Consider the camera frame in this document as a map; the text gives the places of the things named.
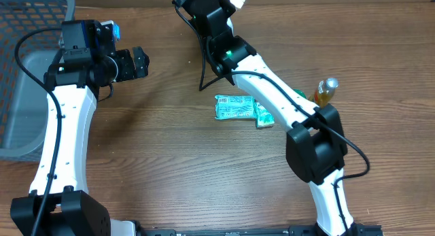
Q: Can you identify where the teal snack bar wrapper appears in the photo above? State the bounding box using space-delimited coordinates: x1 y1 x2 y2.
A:
215 95 256 120

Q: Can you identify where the teal tissue pack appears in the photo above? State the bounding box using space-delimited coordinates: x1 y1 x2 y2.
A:
254 101 275 129

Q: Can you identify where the green lidded cup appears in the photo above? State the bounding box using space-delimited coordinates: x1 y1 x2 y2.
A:
294 89 307 99

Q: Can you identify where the yellow oil bottle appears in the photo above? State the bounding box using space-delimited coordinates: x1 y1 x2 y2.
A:
308 78 339 108

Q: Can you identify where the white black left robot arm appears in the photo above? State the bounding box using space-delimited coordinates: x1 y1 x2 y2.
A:
10 84 145 235

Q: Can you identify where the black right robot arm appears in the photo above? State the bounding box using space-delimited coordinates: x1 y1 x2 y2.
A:
172 0 355 235

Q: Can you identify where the grey plastic mesh basket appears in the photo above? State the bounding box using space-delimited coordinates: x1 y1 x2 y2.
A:
1 0 75 161

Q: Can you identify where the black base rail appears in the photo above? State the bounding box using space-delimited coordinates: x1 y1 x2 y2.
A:
139 223 384 236

